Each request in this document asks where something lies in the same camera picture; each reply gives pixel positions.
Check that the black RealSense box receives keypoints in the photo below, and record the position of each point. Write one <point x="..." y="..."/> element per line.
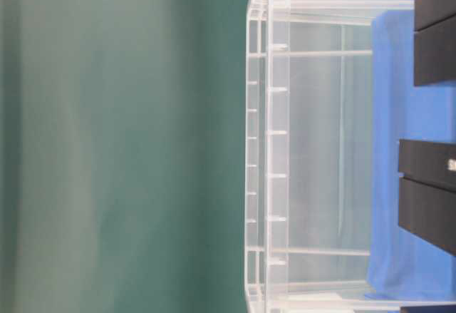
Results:
<point x="426" y="204"/>
<point x="440" y="308"/>
<point x="434" y="42"/>

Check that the green table cloth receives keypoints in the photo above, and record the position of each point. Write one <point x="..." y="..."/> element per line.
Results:
<point x="122" y="155"/>

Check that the clear plastic storage case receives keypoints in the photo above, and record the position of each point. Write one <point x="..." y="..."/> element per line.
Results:
<point x="309" y="156"/>

